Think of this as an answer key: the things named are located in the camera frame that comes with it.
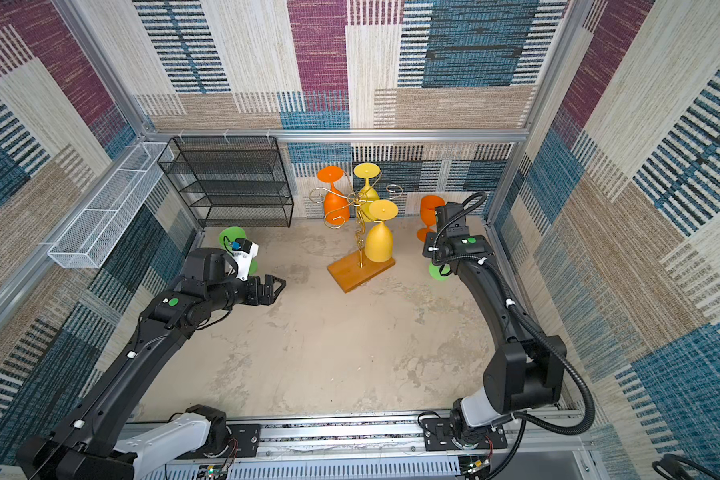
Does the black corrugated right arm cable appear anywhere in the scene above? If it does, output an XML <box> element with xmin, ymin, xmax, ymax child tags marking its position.
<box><xmin>429</xmin><ymin>191</ymin><xmax>596</xmax><ymax>480</ymax></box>

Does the yellow back wine glass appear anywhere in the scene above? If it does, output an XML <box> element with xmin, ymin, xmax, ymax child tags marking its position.
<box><xmin>353</xmin><ymin>162</ymin><xmax>381</xmax><ymax>222</ymax></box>

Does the green wine glass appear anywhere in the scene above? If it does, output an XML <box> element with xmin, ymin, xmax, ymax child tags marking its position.
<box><xmin>219</xmin><ymin>227</ymin><xmax>258</xmax><ymax>276</ymax></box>
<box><xmin>428</xmin><ymin>264</ymin><xmax>452</xmax><ymax>281</ymax></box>

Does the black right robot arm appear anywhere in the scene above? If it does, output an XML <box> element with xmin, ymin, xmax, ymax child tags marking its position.
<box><xmin>423</xmin><ymin>202</ymin><xmax>566</xmax><ymax>448</ymax></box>

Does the white mesh wall basket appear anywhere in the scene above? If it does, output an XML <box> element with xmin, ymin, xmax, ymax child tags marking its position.
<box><xmin>48</xmin><ymin>142</ymin><xmax>165</xmax><ymax>269</ymax></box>

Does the black mesh shelf rack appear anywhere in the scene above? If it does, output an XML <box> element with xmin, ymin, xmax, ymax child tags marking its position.
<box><xmin>157</xmin><ymin>136</ymin><xmax>294</xmax><ymax>227</ymax></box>

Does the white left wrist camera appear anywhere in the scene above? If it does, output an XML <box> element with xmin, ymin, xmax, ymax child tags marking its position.
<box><xmin>222</xmin><ymin>236</ymin><xmax>259</xmax><ymax>281</ymax></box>

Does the gold wire wine glass rack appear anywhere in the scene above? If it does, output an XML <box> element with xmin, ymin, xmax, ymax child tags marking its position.
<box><xmin>309</xmin><ymin>172</ymin><xmax>398</xmax><ymax>293</ymax></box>

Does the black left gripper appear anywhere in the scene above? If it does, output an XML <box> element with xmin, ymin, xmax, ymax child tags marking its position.
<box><xmin>208</xmin><ymin>273</ymin><xmax>286</xmax><ymax>314</ymax></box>

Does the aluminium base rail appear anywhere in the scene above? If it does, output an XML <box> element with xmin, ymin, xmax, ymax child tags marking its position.
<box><xmin>116</xmin><ymin>411</ymin><xmax>608</xmax><ymax>479</ymax></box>

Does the yellow wine glass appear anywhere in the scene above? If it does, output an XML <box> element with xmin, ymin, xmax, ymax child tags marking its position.
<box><xmin>365</xmin><ymin>200</ymin><xmax>399</xmax><ymax>263</ymax></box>
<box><xmin>353</xmin><ymin>162</ymin><xmax>381</xmax><ymax>222</ymax></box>

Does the orange front wine glass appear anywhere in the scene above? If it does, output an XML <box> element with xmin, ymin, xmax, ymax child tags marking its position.
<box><xmin>417</xmin><ymin>195</ymin><xmax>445</xmax><ymax>242</ymax></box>

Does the orange back wine glass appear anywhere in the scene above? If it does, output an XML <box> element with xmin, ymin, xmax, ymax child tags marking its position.
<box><xmin>317</xmin><ymin>166</ymin><xmax>350</xmax><ymax>227</ymax></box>

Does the yellow front wine glass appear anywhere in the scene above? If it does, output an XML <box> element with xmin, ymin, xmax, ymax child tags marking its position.
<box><xmin>365</xmin><ymin>200</ymin><xmax>399</xmax><ymax>263</ymax></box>

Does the orange wine glass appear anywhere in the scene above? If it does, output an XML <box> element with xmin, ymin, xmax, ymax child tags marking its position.
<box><xmin>317</xmin><ymin>166</ymin><xmax>350</xmax><ymax>227</ymax></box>
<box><xmin>417</xmin><ymin>195</ymin><xmax>445</xmax><ymax>242</ymax></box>

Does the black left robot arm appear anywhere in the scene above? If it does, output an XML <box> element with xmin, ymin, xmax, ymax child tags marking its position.
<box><xmin>16</xmin><ymin>248</ymin><xmax>286</xmax><ymax>479</ymax></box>

